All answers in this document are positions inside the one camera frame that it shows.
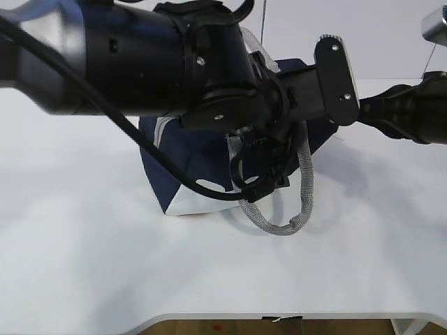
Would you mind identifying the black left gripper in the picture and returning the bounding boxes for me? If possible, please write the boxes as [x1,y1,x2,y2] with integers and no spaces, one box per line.
[181,66,325,140]

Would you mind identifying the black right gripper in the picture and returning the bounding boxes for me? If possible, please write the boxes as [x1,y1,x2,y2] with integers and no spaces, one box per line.
[357,71,446,144]

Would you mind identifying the navy insulated lunch bag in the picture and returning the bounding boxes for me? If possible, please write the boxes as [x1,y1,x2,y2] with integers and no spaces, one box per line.
[138,27,345,237]

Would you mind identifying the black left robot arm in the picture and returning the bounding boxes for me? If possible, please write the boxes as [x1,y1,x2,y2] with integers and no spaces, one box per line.
[1,1,324,141]

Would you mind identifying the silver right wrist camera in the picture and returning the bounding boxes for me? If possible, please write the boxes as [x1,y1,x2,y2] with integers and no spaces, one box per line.
[421,6,446,47]

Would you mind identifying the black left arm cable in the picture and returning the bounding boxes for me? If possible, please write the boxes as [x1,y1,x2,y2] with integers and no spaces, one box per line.
[0,0,301,204]

